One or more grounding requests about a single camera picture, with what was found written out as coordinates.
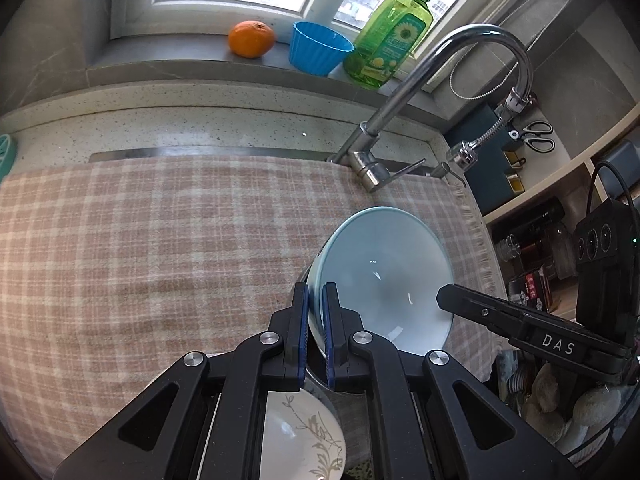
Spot pink plaid cloth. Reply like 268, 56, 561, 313
0, 154, 506, 480

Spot green dish soap bottle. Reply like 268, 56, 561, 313
343, 0, 435, 92

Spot dark bottle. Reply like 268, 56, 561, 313
515, 197, 566, 241

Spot orange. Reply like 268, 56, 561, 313
228, 20, 277, 59

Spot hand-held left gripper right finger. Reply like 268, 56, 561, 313
322, 282, 581, 480

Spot chrome sprayer hose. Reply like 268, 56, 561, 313
446, 35, 533, 188

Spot person's fluffy beige clothing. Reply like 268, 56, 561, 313
500, 355, 626, 461

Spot red packet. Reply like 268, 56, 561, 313
509, 266, 553, 311

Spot white leaf print plate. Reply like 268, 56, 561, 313
264, 390, 347, 480

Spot blue ribbed cup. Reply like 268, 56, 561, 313
289, 21, 355, 77

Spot dark blue storage rack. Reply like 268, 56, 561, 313
444, 104, 528, 213

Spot scissors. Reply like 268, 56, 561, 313
507, 120, 557, 153

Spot chrome faucet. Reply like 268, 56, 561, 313
327, 24, 535, 193

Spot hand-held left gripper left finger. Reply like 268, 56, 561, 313
52, 282, 312, 480

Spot light blue bowl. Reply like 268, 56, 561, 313
306, 206, 456, 356

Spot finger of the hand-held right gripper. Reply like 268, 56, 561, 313
436, 284, 636, 376

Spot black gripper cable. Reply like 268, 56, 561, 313
586, 160, 633, 211

